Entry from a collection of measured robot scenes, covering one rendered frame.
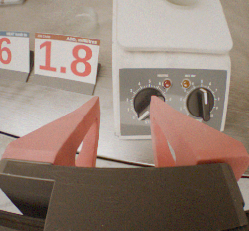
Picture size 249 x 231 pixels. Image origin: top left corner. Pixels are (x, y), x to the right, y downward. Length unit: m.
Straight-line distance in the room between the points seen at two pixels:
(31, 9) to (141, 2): 0.21
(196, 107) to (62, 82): 0.17
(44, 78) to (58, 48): 0.05
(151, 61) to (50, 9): 0.21
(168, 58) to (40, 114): 0.18
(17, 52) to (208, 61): 0.25
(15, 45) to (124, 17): 0.17
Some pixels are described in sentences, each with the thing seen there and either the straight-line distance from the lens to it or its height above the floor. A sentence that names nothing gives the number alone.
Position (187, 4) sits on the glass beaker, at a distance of 0.22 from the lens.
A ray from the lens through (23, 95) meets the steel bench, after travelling 0.30.
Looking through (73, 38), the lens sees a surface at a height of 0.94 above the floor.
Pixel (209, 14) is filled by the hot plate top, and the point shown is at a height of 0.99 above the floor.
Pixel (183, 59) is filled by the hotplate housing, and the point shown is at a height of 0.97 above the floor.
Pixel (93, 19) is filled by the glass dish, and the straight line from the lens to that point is 0.32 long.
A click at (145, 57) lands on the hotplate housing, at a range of 0.20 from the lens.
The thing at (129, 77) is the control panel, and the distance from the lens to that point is 0.20.
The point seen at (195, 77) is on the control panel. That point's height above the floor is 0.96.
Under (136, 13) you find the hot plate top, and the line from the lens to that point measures 0.21.
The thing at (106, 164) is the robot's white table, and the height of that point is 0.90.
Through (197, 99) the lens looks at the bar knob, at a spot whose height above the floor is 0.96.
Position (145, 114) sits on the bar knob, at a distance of 0.19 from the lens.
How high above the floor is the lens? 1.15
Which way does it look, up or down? 77 degrees down
